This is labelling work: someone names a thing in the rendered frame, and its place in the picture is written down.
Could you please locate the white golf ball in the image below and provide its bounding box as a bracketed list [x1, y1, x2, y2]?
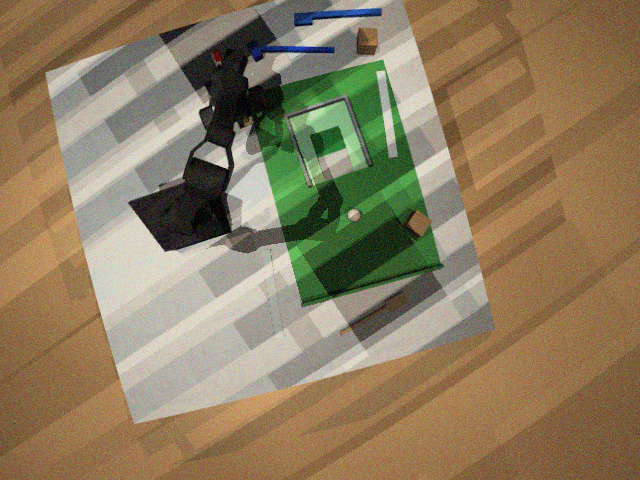
[348, 209, 361, 222]

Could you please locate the green putting mat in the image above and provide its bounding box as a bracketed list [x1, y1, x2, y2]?
[250, 59, 440, 302]

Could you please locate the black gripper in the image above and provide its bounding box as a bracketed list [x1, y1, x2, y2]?
[198, 85, 269, 131]

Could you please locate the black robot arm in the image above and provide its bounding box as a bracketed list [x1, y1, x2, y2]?
[160, 49, 249, 236]

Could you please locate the brown cube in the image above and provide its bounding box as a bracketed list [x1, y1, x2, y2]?
[402, 210, 432, 237]
[357, 27, 377, 55]

